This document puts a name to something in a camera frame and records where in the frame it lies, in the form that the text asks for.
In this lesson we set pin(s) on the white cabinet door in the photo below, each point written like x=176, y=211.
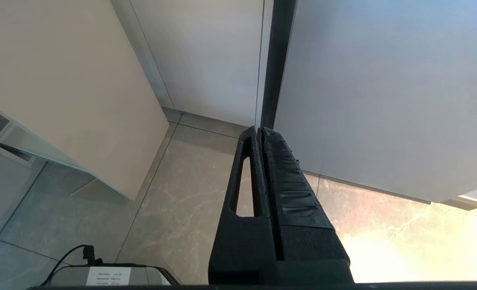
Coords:
x=73, y=84

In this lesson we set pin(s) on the white drawer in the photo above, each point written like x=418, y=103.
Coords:
x=11, y=141

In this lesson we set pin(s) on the white cabinet panel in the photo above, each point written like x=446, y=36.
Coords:
x=206, y=56

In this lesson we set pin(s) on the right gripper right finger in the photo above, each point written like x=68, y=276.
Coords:
x=302, y=225

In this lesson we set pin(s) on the grey cabinet door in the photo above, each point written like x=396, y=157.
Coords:
x=387, y=96

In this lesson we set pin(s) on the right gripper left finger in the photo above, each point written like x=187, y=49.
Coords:
x=242, y=245

